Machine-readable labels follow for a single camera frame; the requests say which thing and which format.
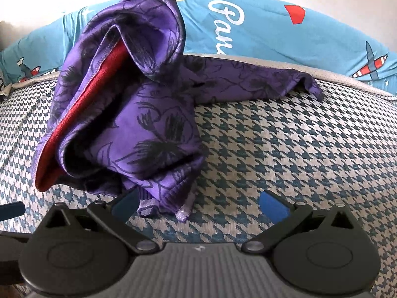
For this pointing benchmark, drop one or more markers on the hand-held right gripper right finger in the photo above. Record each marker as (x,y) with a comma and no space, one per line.
(273,208)

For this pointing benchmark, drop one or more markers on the houndstooth patterned mattress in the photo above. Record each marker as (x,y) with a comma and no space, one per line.
(279,146)

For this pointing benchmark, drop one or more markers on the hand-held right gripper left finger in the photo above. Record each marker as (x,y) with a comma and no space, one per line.
(125,206)

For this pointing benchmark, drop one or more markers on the purple floral garment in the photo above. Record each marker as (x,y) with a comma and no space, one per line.
(155,115)

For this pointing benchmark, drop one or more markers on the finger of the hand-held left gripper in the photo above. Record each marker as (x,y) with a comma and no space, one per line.
(12,211)
(12,238)

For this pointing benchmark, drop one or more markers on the blue printed bed bumper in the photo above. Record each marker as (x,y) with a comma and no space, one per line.
(263,31)

